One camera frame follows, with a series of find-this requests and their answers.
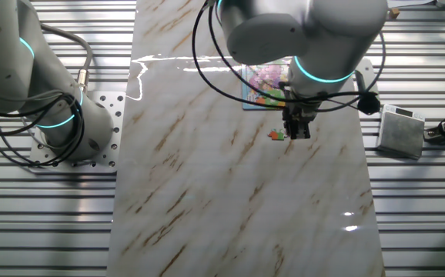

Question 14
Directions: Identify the silver perforated base plate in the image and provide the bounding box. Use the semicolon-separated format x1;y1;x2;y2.
28;90;127;174

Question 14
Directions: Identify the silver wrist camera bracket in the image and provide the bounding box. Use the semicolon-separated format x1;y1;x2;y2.
352;57;380;97

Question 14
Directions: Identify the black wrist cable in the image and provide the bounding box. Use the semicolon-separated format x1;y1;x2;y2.
191;0;387;112
208;0;323;105

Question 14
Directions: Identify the silver digital scale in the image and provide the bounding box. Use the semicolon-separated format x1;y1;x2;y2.
375;103;427;161

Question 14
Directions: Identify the thick grey base cable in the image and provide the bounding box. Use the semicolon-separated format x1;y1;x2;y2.
37;22;95;95

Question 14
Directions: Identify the black base cable bundle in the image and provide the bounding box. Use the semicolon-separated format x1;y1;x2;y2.
0;90;87;169

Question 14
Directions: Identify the colourful fairy puzzle board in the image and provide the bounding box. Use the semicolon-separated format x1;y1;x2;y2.
241;57;296;112

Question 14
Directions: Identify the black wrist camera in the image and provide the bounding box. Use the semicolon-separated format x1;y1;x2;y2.
356;92;382;116

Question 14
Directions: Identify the green orange puzzle piece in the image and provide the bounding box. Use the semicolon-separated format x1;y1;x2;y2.
267;128;286;142

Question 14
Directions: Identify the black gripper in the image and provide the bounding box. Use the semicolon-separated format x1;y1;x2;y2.
283;100;316;140

